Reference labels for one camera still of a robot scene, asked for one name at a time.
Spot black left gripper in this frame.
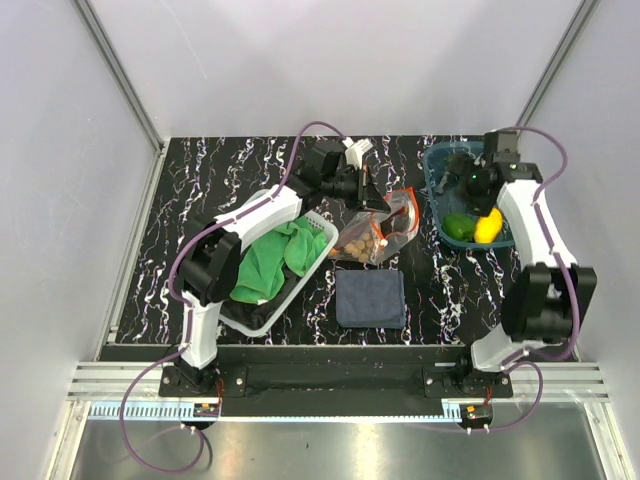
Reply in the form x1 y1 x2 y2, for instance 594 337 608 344
321 164 390 213

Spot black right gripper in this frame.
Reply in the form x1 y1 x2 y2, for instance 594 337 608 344
432 151 493 218

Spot clear zip top bag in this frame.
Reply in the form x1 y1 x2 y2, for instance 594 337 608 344
328 188 420 265

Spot green fake pepper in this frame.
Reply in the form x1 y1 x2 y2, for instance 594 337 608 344
442 213 476 242

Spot yellow fake lemon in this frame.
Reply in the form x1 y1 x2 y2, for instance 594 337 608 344
474 208 503 245

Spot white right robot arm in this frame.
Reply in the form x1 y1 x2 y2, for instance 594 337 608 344
423 127 597 397

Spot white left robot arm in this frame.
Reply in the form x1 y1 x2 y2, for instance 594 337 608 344
169 137 390 396

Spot brown fake nuts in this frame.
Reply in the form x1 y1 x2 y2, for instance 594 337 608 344
335 231 379 263

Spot blue transparent container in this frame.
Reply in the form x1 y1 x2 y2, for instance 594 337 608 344
423 140 515 250

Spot white plastic basket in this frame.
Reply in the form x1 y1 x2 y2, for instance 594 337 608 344
219 211 338 337

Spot folded dark blue towel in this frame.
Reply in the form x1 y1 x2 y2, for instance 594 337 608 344
335 269 406 330

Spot green cloth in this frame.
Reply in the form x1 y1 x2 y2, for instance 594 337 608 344
230 217 328 305

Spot black cloth in basket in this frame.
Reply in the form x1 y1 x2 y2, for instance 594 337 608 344
221 267 298 330

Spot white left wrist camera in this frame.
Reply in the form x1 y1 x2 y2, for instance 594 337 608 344
342 137 373 170

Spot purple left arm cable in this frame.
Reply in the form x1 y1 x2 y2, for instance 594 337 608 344
119 121 351 476

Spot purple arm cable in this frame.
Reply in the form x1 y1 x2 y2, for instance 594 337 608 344
119 121 351 476
439 126 584 431

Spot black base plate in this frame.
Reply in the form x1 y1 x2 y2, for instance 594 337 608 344
159 345 513 420

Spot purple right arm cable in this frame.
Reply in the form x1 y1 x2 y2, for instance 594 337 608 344
439 126 584 431

